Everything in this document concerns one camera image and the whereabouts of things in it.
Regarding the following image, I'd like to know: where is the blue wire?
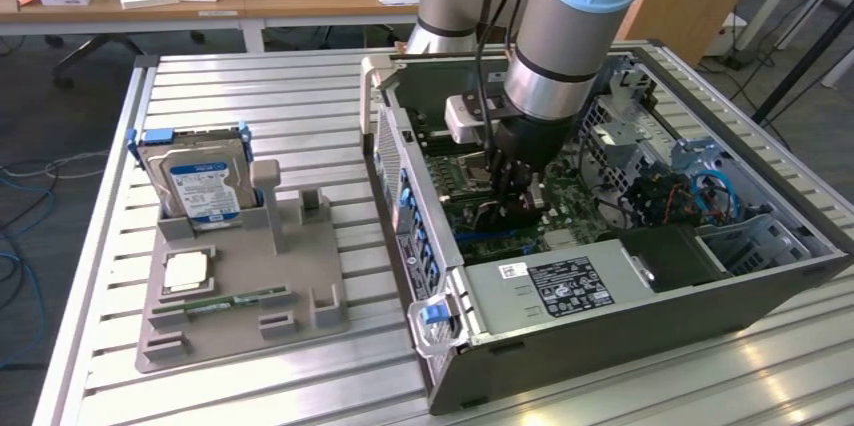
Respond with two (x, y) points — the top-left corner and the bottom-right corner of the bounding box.
(690, 170), (743, 227)

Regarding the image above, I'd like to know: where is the silver CPU chip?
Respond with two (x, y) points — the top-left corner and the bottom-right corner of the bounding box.
(163, 254), (208, 292)

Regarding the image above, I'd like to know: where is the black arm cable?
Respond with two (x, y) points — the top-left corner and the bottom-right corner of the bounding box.
(474, 0), (530, 160)

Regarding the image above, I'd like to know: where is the black power wire bundle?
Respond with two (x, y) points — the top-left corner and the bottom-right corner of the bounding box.
(630, 173), (702, 227)

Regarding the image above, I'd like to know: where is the silver disk bay cage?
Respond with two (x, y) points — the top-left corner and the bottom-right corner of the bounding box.
(573, 65), (693, 197)

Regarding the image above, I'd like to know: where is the white device with red dot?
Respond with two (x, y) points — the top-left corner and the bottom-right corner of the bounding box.
(706, 13), (749, 60)

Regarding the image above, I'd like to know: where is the dark grey open PC case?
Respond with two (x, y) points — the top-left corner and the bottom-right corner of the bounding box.
(358, 38), (854, 416)

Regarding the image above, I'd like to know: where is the grey floor cable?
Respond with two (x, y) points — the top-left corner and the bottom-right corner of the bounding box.
(0, 150), (108, 182)

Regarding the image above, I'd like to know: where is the black tripod pole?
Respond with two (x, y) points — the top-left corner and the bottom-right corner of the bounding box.
(750, 0), (854, 125)

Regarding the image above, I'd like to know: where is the CPU socket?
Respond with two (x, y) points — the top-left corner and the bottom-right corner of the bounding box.
(456, 150), (499, 192)

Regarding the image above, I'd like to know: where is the black graphics card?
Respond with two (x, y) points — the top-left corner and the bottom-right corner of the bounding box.
(459, 198), (543, 240)

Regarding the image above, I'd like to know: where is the hard disk in blue caddy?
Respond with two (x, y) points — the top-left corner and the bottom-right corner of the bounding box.
(126, 124), (254, 233)

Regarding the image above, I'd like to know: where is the black chair base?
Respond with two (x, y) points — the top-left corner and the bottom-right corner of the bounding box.
(45, 33), (146, 90)

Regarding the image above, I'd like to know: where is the grey parts rack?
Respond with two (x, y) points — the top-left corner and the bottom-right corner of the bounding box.
(135, 158), (354, 375)

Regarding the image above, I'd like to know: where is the wooden cabinet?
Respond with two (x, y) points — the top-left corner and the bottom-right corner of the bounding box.
(603, 0), (793, 67)

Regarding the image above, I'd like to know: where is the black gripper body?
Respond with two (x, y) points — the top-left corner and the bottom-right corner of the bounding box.
(494, 114), (577, 175)

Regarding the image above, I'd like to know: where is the blue floor cable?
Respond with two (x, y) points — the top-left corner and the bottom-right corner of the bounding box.
(0, 233), (48, 372)

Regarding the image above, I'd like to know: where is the green motherboard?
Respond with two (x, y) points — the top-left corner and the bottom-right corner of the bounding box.
(416, 110), (622, 267)

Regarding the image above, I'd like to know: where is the grey power supply unit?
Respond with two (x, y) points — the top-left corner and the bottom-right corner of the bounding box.
(463, 240), (659, 335)

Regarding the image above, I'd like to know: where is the white table frame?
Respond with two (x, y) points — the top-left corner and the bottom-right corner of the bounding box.
(733, 0), (854, 90)

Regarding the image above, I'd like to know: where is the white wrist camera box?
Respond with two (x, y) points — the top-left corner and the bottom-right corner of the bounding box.
(444, 94), (509, 145)

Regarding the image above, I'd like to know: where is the green RAM stick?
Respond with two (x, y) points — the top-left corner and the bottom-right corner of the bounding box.
(183, 287), (286, 316)

